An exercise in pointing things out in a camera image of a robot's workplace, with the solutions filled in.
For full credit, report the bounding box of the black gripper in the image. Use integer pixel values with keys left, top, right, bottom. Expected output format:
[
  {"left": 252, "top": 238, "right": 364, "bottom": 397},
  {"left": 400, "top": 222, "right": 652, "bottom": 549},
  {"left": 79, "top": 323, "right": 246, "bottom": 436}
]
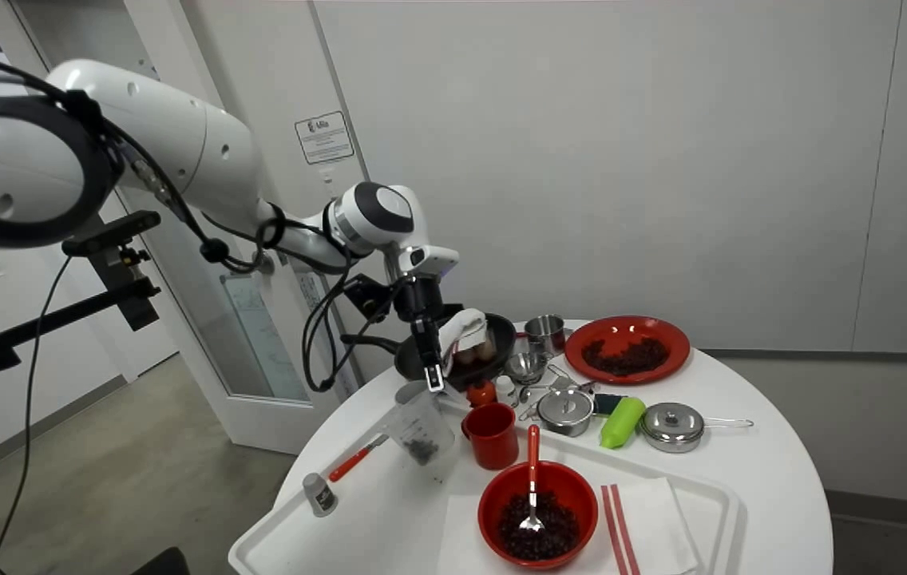
[{"left": 345, "top": 275, "right": 446, "bottom": 392}]

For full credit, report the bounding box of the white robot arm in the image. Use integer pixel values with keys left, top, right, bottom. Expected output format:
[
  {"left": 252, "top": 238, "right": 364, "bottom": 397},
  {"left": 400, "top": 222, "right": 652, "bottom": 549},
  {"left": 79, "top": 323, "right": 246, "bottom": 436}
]
[{"left": 0, "top": 57, "right": 458, "bottom": 291}]

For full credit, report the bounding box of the red bowl with beans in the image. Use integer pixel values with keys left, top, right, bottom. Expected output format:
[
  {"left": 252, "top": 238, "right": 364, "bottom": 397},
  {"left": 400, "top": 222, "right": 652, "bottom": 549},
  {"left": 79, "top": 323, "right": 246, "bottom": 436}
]
[{"left": 477, "top": 464, "right": 596, "bottom": 571}]

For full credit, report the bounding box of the white cloth in pan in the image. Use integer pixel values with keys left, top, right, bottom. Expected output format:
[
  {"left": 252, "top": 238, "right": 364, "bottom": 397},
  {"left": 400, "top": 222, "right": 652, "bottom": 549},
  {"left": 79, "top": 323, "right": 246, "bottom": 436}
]
[{"left": 436, "top": 306, "right": 488, "bottom": 374}]

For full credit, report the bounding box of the black frying pan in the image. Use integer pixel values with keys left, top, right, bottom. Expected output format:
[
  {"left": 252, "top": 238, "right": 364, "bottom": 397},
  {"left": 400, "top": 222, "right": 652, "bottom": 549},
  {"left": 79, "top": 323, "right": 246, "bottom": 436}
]
[{"left": 339, "top": 309, "right": 521, "bottom": 397}]

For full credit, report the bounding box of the small orange red object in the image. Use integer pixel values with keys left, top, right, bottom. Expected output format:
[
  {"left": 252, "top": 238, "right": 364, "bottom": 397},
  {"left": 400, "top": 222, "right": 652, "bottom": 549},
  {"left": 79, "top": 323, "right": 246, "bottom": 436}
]
[{"left": 467, "top": 380, "right": 498, "bottom": 407}]

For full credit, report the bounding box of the metal strainer cup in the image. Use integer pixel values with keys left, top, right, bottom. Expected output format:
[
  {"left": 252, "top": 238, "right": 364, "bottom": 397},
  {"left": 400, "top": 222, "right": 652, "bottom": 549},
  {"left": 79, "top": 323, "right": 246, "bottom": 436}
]
[{"left": 504, "top": 338, "right": 546, "bottom": 385}]

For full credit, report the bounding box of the small metal cup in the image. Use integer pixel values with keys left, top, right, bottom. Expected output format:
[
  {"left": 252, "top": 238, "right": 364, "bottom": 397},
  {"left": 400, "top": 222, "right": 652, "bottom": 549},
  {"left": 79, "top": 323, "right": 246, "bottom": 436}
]
[{"left": 525, "top": 315, "right": 564, "bottom": 355}]

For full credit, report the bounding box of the red plastic cup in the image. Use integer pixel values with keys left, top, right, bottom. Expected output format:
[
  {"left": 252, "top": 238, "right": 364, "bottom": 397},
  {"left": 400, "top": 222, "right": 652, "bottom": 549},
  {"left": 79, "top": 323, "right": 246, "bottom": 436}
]
[{"left": 459, "top": 402, "right": 518, "bottom": 470}]

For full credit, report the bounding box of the small metal pot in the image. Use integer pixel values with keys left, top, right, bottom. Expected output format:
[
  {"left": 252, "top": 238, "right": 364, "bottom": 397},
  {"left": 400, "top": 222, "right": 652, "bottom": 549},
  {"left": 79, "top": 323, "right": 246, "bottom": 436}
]
[{"left": 536, "top": 385, "right": 593, "bottom": 436}]

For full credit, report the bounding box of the white plastic tray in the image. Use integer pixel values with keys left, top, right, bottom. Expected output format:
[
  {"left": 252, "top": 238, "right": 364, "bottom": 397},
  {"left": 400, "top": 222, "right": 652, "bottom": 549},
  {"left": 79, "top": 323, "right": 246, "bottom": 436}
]
[{"left": 225, "top": 436, "right": 743, "bottom": 575}]

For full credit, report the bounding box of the red plate with beans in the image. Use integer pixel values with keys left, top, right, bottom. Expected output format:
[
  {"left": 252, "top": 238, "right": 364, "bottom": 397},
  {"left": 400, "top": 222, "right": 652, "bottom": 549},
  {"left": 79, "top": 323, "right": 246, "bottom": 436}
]
[{"left": 564, "top": 315, "right": 690, "bottom": 385}]

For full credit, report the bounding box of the green plastic container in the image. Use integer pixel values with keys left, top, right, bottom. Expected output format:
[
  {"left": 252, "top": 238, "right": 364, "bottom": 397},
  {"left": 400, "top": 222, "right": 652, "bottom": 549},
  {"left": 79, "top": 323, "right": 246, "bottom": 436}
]
[{"left": 601, "top": 397, "right": 644, "bottom": 451}]

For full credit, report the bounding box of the paper sign on door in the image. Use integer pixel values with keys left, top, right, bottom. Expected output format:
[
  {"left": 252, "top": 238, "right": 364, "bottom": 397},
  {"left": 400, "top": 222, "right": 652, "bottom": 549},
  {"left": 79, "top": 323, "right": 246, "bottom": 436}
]
[{"left": 295, "top": 112, "right": 355, "bottom": 167}]

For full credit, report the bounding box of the round metal tin lid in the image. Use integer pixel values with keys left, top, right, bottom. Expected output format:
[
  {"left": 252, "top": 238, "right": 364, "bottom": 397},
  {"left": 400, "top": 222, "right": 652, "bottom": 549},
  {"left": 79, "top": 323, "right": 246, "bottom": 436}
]
[{"left": 643, "top": 402, "right": 706, "bottom": 452}]

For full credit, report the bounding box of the red striped white napkin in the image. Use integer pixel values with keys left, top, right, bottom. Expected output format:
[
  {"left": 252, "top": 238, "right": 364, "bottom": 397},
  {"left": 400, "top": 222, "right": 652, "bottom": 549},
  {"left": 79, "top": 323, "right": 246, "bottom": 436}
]
[{"left": 601, "top": 479, "right": 701, "bottom": 575}]

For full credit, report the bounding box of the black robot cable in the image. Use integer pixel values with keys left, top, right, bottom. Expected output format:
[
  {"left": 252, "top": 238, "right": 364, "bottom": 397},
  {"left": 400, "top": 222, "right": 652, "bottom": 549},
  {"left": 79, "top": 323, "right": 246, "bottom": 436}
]
[{"left": 0, "top": 43, "right": 393, "bottom": 575}]

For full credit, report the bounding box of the red handled utensil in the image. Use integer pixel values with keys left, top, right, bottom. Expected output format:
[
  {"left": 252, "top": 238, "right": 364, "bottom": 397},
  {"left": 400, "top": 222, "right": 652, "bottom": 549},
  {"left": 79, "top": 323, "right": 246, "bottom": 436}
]
[{"left": 304, "top": 430, "right": 389, "bottom": 517}]

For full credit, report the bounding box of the metal spoon red handle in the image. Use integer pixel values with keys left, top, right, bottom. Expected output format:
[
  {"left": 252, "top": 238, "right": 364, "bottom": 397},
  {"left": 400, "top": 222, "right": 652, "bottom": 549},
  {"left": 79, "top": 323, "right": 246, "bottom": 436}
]
[{"left": 518, "top": 423, "right": 546, "bottom": 537}]

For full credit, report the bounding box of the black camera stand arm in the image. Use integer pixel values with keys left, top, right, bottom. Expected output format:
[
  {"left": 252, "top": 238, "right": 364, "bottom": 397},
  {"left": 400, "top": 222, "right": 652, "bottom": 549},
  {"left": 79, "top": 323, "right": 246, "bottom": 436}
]
[{"left": 0, "top": 209, "right": 159, "bottom": 370}]

